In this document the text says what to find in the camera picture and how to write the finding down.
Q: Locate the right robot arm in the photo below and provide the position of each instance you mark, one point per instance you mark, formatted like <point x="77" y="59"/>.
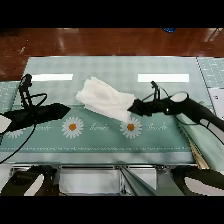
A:
<point x="196" y="110"/>

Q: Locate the white garment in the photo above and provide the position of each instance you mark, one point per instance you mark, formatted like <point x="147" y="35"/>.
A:
<point x="105" y="100"/>

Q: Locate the silver frame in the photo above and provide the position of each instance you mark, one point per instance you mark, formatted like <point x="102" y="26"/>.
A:
<point x="133" y="181"/>

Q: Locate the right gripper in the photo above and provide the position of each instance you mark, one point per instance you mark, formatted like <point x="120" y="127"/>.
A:
<point x="145" y="107"/>

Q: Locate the tan garment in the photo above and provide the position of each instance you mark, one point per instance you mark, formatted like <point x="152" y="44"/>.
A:
<point x="199" y="158"/>

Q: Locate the pale green garment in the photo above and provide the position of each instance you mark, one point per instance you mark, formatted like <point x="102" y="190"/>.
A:
<point x="206" y="146"/>

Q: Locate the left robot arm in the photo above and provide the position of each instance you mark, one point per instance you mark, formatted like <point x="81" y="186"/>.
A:
<point x="36" y="114"/>

